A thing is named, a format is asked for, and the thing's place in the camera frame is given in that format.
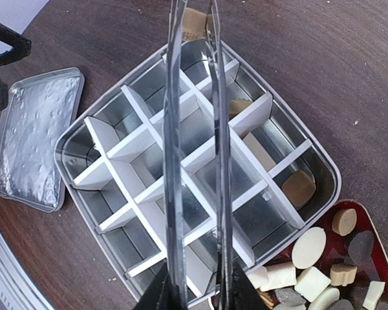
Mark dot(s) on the bunny print tin lid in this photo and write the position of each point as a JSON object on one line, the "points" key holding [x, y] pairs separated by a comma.
{"points": [[40, 109]]}

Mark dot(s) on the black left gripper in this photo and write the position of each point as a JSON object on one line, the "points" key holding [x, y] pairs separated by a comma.
{"points": [[20, 49]]}

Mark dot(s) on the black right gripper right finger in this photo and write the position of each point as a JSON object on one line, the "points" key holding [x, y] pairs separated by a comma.
{"points": [[243, 293]]}

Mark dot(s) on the metal serving tongs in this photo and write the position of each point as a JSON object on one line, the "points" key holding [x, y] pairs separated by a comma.
{"points": [[217, 149]]}

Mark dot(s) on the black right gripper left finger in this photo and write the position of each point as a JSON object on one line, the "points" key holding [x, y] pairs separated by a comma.
{"points": [[158, 294]]}

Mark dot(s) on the metal front rail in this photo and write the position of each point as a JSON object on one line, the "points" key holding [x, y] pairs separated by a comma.
{"points": [[17, 290]]}

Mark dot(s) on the white divided tin box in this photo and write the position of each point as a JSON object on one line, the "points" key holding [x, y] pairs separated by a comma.
{"points": [[111, 160]]}

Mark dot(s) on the red chocolate tray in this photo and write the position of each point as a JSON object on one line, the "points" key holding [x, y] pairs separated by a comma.
{"points": [[339, 263]]}

